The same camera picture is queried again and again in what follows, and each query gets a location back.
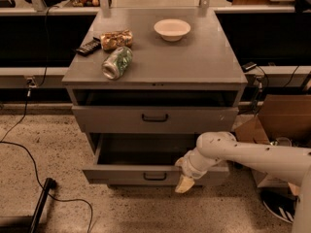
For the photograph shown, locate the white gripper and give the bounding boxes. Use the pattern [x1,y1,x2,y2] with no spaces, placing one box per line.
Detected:
[174,152,207,193]

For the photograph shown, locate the grey drawer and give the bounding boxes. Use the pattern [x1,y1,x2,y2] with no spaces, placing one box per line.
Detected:
[82,133,230,186]
[72,106,237,134]

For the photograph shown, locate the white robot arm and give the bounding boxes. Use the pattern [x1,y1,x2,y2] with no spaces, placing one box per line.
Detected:
[175,132,311,233]

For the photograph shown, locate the grey drawer cabinet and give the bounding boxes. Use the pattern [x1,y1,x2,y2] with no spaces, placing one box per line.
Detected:
[61,7,249,189]

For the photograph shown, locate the grey top drawer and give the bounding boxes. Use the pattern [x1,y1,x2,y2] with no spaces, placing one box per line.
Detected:
[72,106,237,134]

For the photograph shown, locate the black striped sneaker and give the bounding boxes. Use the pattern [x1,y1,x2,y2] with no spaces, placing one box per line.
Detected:
[260,190,295,223]

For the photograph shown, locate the cans in box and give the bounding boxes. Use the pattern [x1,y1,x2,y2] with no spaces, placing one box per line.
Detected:
[274,137,292,147]

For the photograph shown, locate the cardboard box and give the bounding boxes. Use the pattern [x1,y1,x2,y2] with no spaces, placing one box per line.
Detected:
[235,95,311,179]

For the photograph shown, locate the black power adapter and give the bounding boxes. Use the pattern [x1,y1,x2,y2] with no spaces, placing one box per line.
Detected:
[241,62,257,73]

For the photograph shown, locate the green soda can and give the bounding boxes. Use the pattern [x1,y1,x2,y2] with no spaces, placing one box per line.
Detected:
[102,47,133,80]

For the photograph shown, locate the black metal leg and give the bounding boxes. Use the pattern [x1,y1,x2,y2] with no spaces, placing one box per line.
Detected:
[27,178,56,233]

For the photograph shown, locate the white bowl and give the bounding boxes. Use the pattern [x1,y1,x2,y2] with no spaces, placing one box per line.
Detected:
[154,19,191,42]

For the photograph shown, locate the brown snack bag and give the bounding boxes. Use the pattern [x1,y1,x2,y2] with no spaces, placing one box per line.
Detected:
[100,29,133,50]

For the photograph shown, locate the black remote control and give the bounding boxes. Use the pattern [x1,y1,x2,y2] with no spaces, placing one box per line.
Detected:
[75,38,101,56]

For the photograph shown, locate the black floor cable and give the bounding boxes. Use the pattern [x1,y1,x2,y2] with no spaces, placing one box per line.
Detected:
[0,3,94,233]

